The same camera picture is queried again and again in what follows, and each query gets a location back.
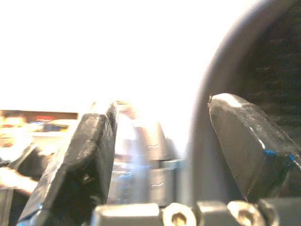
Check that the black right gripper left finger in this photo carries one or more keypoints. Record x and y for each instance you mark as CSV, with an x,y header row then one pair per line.
x,y
80,153

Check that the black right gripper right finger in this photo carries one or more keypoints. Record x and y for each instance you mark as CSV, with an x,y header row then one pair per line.
x,y
247,146

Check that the white front-loading dryer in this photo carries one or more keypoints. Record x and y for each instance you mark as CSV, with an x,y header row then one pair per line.
x,y
211,117

